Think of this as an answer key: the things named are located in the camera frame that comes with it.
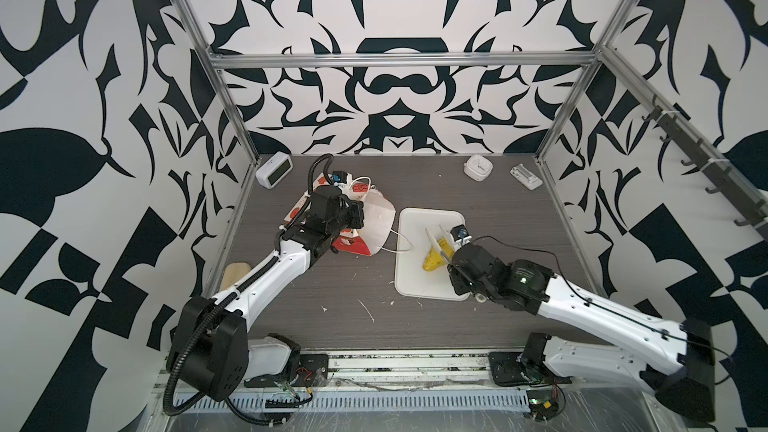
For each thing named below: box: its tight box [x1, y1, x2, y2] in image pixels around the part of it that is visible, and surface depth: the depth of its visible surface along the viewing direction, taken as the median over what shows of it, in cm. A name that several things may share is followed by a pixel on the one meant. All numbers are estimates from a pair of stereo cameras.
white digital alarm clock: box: [255, 151, 294, 189], surface depth 110 cm
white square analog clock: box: [463, 154, 494, 182], surface depth 116 cm
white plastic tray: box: [394, 207, 469, 300], surface depth 96 cm
